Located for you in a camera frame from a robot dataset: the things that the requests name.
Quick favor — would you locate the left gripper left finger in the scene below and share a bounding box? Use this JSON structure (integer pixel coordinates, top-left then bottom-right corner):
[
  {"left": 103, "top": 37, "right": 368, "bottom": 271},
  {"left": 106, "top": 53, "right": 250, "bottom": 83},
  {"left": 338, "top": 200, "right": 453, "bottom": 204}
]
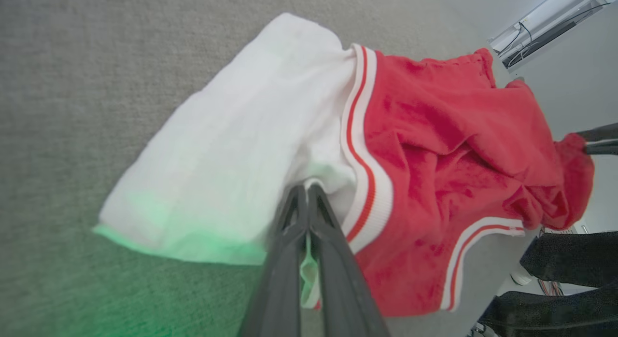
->
[{"left": 239, "top": 185, "right": 310, "bottom": 337}]

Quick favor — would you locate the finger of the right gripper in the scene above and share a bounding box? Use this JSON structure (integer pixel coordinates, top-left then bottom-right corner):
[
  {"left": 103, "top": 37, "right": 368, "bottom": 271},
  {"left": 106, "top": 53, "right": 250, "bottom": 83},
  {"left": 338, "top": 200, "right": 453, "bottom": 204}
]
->
[
  {"left": 585, "top": 141, "right": 618, "bottom": 155},
  {"left": 577, "top": 124, "right": 618, "bottom": 143}
]

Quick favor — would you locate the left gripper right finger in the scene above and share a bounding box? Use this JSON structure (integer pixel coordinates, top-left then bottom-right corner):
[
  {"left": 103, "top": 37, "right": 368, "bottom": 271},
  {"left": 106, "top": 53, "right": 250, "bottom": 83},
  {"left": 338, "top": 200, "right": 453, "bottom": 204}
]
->
[{"left": 309, "top": 184, "right": 391, "bottom": 337}]

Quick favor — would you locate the red and white garment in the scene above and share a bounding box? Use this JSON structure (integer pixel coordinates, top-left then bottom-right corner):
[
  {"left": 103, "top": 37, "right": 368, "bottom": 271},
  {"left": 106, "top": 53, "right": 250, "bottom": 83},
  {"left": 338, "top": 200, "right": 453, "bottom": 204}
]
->
[{"left": 93, "top": 13, "right": 595, "bottom": 317}]

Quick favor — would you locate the grey fabric sofa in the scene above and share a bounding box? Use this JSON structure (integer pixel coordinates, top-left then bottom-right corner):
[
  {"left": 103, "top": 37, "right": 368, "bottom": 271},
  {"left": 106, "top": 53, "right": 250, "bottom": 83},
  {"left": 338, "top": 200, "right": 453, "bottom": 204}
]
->
[{"left": 0, "top": 0, "right": 546, "bottom": 337}]

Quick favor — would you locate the red wire bundle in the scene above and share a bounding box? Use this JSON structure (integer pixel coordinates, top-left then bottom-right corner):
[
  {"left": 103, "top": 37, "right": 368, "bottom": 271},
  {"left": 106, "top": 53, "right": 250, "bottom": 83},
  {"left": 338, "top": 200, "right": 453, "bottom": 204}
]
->
[{"left": 537, "top": 279, "right": 564, "bottom": 297}]

